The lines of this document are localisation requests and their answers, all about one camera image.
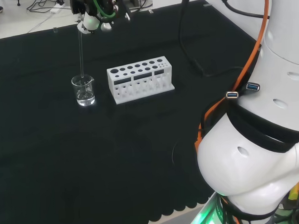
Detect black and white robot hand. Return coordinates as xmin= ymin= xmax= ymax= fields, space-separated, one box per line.
xmin=70 ymin=0 xmax=131 ymax=36

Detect clear glass rod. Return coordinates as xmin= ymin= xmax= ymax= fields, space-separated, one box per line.
xmin=78 ymin=30 xmax=86 ymax=82

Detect clear glass beaker with water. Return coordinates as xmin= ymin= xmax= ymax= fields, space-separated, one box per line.
xmin=70 ymin=74 xmax=97 ymax=108

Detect white test tube rack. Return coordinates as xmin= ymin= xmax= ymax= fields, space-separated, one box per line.
xmin=106 ymin=56 xmax=177 ymax=106

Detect white power strip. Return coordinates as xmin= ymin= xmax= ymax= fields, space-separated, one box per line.
xmin=50 ymin=5 xmax=66 ymax=14

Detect black bench cloth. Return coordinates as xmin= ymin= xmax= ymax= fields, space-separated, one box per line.
xmin=0 ymin=0 xmax=269 ymax=224

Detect blue USB connector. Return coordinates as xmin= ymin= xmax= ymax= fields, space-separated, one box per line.
xmin=245 ymin=82 xmax=261 ymax=92
xmin=226 ymin=90 xmax=240 ymax=100

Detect green cable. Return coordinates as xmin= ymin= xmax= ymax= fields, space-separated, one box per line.
xmin=94 ymin=0 xmax=118 ymax=21

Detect black floor cables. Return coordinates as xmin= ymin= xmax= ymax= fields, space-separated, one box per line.
xmin=16 ymin=0 xmax=70 ymax=12

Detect thick black cable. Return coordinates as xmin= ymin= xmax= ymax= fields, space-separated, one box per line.
xmin=177 ymin=0 xmax=247 ymax=79

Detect black cable with plug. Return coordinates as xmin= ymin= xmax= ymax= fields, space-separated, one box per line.
xmin=216 ymin=0 xmax=271 ymax=22

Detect orange cable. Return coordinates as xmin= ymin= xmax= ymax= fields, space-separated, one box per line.
xmin=188 ymin=0 xmax=277 ymax=153

